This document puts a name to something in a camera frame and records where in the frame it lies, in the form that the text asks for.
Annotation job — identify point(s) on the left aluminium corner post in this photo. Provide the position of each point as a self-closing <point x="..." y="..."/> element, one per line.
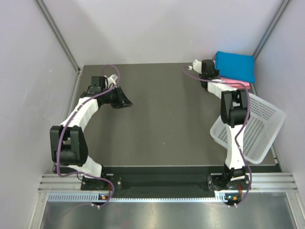
<point x="58" y="35"/>

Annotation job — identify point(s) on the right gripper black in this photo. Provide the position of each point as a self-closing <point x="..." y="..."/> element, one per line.
<point x="216" y="73"/>

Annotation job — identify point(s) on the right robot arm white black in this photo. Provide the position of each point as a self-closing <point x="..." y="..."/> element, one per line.
<point x="234" y="115"/>

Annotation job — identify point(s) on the folded pink t shirt stack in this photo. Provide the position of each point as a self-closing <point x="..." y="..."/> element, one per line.
<point x="211" y="65"/>

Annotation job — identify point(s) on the aluminium corner post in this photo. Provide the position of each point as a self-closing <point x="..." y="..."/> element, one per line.
<point x="58" y="35"/>
<point x="284" y="4"/>

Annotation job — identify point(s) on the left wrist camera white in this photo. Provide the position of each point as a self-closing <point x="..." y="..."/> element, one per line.
<point x="112" y="81"/>

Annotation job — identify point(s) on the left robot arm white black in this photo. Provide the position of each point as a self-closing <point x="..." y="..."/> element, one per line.
<point x="68" y="143"/>

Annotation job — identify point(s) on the right aluminium corner post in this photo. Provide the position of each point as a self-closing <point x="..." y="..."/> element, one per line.
<point x="284" y="4"/>

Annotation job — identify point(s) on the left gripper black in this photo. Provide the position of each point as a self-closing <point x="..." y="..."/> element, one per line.
<point x="122" y="100"/>

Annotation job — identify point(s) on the aluminium frame rail front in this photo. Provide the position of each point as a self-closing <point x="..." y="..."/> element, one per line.
<point x="261" y="182"/>

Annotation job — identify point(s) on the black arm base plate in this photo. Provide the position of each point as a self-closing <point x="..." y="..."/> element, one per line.
<point x="161" y="182"/>

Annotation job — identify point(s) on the white perforated plastic basket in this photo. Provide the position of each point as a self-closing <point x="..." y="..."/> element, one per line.
<point x="253" y="141"/>

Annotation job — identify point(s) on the blue t shirt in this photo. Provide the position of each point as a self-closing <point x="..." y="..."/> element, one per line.
<point x="235" y="66"/>

